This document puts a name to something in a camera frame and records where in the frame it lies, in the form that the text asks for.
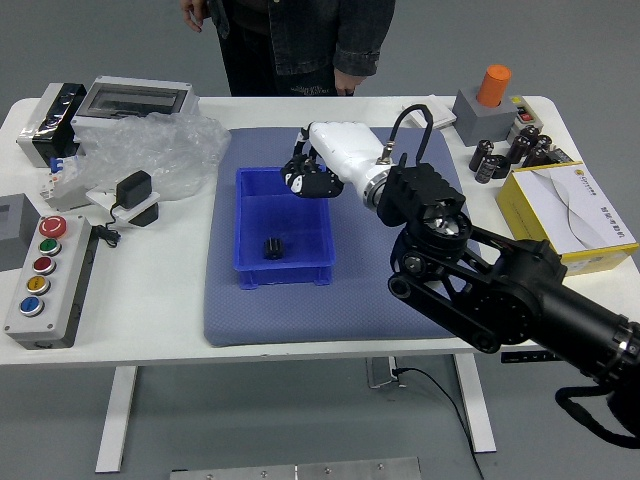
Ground person's right hand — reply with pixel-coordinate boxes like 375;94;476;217
180;0;205;34

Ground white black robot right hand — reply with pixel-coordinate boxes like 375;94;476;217
279;120;391;200

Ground person's left hand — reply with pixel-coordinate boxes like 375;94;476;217
333;68;364;97

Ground blue plastic box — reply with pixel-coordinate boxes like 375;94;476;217
234;164;336;291

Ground white distribution box clear lid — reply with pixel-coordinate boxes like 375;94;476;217
71;75;200;132

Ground grey under-table control box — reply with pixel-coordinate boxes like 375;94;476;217
364;357;407;390

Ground yellow white cardboard box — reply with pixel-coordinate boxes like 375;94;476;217
495;160;640;277

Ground person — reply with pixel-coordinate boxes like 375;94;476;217
180;0;396;97

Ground grey block holder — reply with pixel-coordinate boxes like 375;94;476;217
452;87;519;148

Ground clear plastic bag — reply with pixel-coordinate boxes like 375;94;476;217
74;112;232;204

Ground orange cylinder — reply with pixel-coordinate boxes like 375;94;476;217
475;63;513;107

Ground blue-grey foam mat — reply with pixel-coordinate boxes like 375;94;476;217
202;127;496;349

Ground black power adapter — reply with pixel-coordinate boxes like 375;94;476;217
114;169;154;210

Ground white circuit breaker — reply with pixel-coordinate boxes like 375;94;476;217
38;154;96;214

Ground black table control panel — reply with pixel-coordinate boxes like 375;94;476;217
500;352;556;365

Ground white table leg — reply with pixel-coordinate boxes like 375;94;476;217
452;353;498;454
94;366;139;475

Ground grey square block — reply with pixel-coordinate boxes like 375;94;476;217
0;192;42;274

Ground grey push button station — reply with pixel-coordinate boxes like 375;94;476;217
2;214;96;351

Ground white wall switch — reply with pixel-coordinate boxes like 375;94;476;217
401;96;458;130

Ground grey switch box red button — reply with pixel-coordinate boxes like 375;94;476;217
507;95;539;144

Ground grey black enclosure box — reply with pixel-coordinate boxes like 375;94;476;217
15;82;89;169

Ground black adapter cord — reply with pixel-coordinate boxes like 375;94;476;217
92;199;124;249

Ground black power cord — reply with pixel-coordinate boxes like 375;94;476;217
392;367;486;480

